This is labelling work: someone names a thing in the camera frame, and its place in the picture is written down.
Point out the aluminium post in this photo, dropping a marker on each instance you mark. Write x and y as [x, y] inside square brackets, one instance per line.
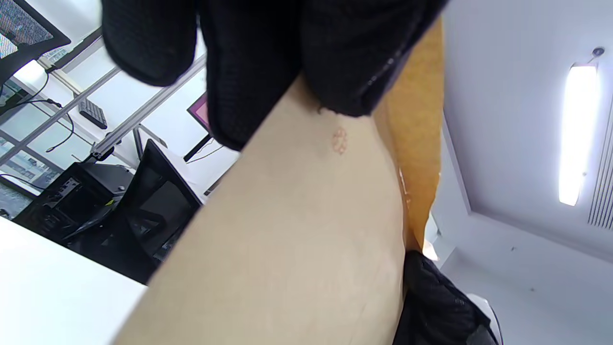
[57, 112]

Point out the black computer tower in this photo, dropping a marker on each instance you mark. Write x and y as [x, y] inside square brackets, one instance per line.
[72, 201]

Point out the grey hand controller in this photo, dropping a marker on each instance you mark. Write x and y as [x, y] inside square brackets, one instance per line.
[486, 304]

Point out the black keypad device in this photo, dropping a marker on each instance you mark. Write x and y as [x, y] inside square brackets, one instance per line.
[93, 114]

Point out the monitor with pink screen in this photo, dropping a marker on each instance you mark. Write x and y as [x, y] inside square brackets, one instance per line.
[201, 112]

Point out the person's right hand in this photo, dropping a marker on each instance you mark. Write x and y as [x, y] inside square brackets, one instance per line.
[431, 311]

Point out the aluminium profile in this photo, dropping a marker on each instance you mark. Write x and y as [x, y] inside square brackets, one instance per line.
[148, 112]

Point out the brown paper envelope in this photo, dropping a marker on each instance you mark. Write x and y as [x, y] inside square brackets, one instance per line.
[297, 239]

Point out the long ceiling light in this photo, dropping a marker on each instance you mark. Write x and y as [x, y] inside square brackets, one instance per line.
[577, 134]

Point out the round ceiling detector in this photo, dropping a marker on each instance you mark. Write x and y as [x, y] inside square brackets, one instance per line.
[598, 51]

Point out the ceiling air vent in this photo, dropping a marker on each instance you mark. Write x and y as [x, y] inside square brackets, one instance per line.
[604, 191]

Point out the person's left hand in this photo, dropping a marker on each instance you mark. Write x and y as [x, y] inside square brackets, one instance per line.
[263, 48]

